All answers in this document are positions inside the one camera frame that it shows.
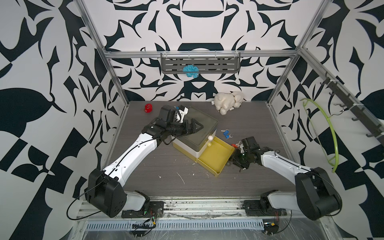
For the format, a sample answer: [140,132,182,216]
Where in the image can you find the white cable duct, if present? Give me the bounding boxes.
[86,219,264,231]

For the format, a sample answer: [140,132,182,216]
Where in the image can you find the teal crumpled cloth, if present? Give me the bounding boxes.
[183,65,200,79]

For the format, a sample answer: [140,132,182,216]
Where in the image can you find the three-drawer storage box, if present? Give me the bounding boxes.
[172,107,218,160]

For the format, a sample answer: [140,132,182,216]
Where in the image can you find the green clothes hanger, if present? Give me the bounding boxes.
[300,98,340,174]

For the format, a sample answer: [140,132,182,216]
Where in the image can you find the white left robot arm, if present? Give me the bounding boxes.
[85,118,204,218]

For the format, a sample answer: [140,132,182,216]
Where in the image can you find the red plush toy keychain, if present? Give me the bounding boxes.
[142,104,153,113]

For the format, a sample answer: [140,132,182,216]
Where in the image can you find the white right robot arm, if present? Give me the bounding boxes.
[229,137,343,221]

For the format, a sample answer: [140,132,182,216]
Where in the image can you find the keys with blue tag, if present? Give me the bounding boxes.
[221,129,233,139]

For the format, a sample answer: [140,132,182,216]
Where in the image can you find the grey wall hook rail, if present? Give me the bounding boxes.
[319,71,384,139]

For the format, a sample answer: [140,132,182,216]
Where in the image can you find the yellow bottom drawer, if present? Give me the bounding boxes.
[196,137,235,177]

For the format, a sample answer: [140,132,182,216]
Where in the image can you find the grey wall shelf rack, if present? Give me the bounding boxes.
[160,52,241,74]

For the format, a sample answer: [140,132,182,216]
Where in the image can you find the white plush toy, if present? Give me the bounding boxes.
[211,92,244,116]

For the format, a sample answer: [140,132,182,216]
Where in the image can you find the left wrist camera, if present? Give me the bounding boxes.
[158,105,189,123]

